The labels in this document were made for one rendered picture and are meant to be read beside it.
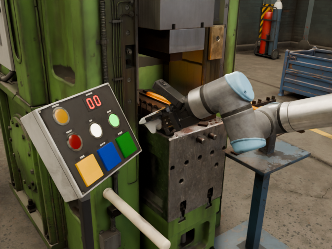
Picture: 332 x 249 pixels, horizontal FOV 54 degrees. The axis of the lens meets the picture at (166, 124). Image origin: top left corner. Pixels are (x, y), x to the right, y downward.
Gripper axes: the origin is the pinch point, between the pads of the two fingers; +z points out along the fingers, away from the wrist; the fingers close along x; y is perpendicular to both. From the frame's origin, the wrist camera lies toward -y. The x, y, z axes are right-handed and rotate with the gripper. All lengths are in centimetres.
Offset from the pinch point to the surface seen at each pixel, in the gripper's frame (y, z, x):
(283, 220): 119, 17, 123
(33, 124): -13.3, 14.7, -26.8
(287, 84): 81, 44, 443
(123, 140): 4.2, 10.3, -0.8
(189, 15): -28, -12, 45
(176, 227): 60, 36, 35
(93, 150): 1.6, 11.0, -14.9
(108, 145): 2.9, 10.3, -8.5
